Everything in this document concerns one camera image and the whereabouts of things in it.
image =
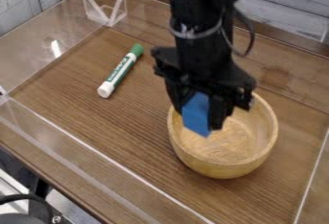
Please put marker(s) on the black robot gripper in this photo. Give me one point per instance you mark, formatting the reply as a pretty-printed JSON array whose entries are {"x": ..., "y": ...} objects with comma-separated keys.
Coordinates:
[{"x": 197, "y": 65}]

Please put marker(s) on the blue rectangular block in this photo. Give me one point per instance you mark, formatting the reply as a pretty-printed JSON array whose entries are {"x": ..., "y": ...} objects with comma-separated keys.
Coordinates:
[{"x": 195, "y": 114}]

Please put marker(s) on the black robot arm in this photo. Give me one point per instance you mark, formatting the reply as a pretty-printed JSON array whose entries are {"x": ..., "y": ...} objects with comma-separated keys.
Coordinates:
[{"x": 200, "y": 18}]

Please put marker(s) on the light brown wooden bowl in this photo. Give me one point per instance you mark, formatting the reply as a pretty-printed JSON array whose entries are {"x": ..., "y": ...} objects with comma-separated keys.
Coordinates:
[{"x": 231, "y": 151}]

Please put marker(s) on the green and white marker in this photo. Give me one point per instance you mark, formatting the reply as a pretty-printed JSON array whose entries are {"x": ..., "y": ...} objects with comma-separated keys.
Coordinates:
[{"x": 107, "y": 87}]

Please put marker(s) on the clear acrylic tray wall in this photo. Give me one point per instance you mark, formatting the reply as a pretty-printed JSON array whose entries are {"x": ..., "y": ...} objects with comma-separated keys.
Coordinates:
[{"x": 101, "y": 149}]

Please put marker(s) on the black metal table frame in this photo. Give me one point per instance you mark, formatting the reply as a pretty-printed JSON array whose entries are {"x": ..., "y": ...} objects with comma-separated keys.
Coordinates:
[{"x": 24, "y": 191}]

